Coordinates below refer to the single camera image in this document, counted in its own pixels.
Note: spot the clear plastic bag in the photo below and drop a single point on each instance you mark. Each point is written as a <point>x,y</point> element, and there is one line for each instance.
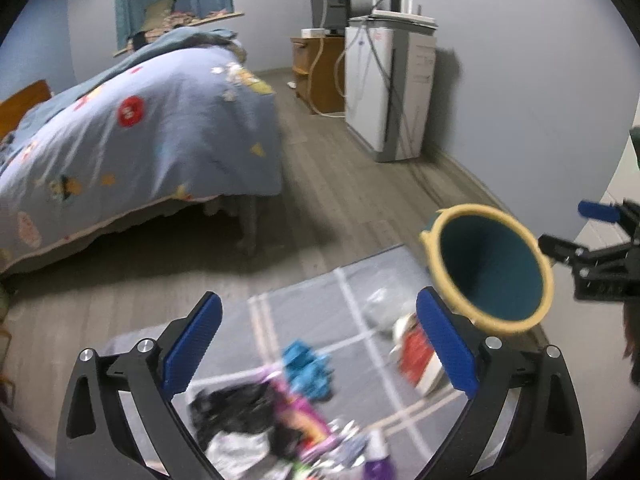
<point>385,306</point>

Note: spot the white air purifier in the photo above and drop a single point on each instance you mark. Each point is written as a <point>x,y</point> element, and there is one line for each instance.
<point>389,72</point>

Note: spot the small purple bottle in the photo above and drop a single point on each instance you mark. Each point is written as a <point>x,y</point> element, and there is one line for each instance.
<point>377,462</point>

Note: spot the bed with blue duvet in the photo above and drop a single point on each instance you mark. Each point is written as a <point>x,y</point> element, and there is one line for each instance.
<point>180,120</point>

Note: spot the grey rug with white lines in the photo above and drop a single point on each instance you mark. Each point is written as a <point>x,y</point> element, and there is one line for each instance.
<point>338,317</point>

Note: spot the teal bin with yellow rim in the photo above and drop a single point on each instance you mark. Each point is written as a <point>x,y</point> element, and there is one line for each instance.
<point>488,267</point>

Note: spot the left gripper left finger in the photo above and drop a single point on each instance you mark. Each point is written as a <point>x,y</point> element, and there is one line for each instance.
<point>94,438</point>

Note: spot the wooden headboard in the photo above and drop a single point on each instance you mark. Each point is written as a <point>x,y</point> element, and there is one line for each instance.
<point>13,110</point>

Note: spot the black plastic bag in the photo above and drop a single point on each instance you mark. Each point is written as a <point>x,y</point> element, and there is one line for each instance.
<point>242,409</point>

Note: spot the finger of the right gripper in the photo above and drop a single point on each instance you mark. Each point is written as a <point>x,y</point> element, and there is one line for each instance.
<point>601,212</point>
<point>562,251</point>

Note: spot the wooden side cabinet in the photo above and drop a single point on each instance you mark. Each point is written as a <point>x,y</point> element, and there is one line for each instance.
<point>319,73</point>

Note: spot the person's right hand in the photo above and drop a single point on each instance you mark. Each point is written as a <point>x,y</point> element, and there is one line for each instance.
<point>632,337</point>

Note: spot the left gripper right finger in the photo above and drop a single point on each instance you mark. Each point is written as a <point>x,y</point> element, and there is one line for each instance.
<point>545,439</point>

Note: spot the purple snack wrapper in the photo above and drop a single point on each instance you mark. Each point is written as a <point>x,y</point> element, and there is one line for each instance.
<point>300,433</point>

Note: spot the white router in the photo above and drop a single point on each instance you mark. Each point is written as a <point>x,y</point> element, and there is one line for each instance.
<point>401,10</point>

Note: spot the blue crumpled paper on rug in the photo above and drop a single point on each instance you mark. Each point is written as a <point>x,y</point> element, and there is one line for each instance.
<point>308,373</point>

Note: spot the red and white carton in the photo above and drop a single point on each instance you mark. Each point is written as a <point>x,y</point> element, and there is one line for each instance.
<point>416,359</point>

